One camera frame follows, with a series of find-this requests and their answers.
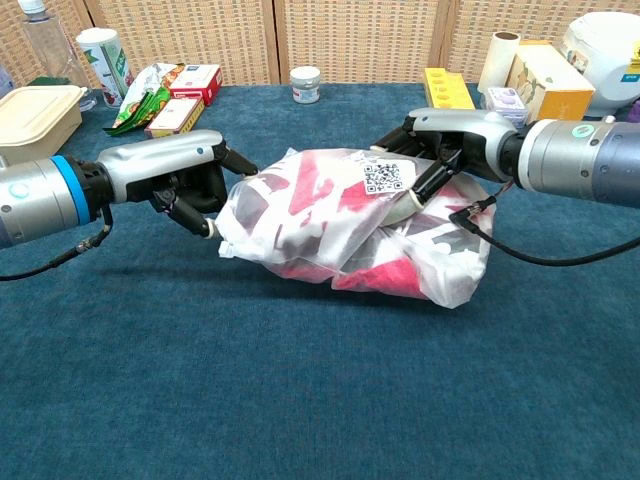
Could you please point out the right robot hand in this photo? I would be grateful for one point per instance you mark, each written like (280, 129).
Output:
(465, 125)

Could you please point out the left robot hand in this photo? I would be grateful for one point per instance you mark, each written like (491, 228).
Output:
(160, 160)

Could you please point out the bagged red white garment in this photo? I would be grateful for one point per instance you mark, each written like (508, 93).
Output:
(382, 177)

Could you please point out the red white printed clothing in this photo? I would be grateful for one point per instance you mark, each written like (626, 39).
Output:
(310, 190)

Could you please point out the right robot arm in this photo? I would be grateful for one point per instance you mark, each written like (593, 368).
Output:
(575, 155)

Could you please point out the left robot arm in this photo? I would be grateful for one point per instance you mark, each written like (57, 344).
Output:
(35, 200)

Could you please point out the green snack packet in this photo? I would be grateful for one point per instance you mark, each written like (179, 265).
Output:
(142, 102)

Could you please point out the blue white tissue bag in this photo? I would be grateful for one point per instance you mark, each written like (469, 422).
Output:
(4, 82)

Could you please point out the yellow holed block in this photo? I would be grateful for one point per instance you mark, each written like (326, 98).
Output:
(447, 90)

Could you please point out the small red white box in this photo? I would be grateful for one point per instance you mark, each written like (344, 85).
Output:
(172, 117)

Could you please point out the purple soap pack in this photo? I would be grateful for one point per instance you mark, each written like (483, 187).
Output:
(505, 102)

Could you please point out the white paper roll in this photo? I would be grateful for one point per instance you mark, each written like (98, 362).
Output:
(497, 62)

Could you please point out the large red white box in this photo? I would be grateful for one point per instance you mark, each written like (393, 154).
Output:
(195, 82)

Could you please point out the orange beige carton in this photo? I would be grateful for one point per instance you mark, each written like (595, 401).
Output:
(555, 95)

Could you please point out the white green cylinder can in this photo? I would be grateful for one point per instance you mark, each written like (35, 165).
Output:
(107, 65)

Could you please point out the beige lidded lunch box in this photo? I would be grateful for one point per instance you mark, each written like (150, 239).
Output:
(35, 117)

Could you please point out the dark green packet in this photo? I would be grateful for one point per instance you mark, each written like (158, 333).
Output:
(50, 81)

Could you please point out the wicker folding screen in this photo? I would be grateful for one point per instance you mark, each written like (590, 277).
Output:
(350, 35)

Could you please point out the clear plastic water bottle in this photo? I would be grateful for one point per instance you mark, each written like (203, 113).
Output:
(47, 45)

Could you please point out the white rice cooker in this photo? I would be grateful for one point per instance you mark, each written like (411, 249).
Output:
(610, 55)

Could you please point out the small white jar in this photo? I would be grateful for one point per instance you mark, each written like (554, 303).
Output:
(305, 85)

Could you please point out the purple box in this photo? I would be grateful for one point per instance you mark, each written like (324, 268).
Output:
(635, 112)

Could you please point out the dark teal carpet tabletop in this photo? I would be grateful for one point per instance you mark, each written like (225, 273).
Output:
(320, 400)

